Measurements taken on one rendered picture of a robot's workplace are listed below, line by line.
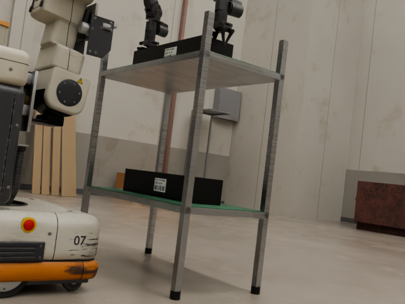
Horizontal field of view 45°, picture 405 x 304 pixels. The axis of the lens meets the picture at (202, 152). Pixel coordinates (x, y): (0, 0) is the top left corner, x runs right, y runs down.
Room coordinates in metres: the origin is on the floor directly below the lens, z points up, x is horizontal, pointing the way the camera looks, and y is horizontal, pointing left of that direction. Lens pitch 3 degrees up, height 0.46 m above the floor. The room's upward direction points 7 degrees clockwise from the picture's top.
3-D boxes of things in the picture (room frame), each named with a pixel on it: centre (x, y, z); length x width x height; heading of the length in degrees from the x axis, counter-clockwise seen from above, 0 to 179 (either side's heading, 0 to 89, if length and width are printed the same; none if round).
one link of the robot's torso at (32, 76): (1.99, 0.68, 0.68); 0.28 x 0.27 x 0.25; 39
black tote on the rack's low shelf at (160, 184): (2.34, 0.14, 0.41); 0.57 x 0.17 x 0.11; 38
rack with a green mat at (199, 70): (2.34, 0.14, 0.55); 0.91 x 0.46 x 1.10; 38
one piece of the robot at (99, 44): (2.02, 0.54, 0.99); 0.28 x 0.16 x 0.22; 39
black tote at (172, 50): (2.33, 0.16, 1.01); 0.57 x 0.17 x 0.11; 39
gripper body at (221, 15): (2.10, -0.01, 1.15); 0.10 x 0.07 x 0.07; 39
